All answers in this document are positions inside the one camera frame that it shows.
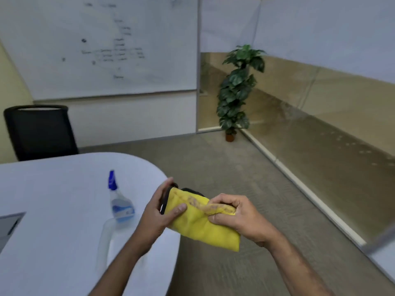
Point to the brown plant pot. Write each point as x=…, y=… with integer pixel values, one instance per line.
x=230, y=138

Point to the clear spray bottle blue nozzle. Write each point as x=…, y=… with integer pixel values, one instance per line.
x=121, y=206

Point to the person's left hand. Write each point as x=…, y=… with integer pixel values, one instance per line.
x=151, y=217

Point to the person's right forearm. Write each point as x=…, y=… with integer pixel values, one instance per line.
x=296, y=271

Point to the yellow cleaning cloth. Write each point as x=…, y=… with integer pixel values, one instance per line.
x=200, y=226

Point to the black office chair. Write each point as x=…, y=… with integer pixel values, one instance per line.
x=40, y=135

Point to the black object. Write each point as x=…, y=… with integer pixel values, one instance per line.
x=193, y=191

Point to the green leafy artificial plant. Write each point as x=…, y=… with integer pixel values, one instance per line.
x=236, y=89

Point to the white wall whiteboard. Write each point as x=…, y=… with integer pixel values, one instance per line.
x=101, y=43

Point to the person's right hand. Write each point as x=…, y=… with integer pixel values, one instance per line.
x=247, y=220

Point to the person's left forearm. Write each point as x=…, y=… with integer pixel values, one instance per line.
x=123, y=268

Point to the person's right thumb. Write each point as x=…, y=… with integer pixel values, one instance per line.
x=220, y=220

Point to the person's left thumb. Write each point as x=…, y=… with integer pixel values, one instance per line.
x=177, y=210

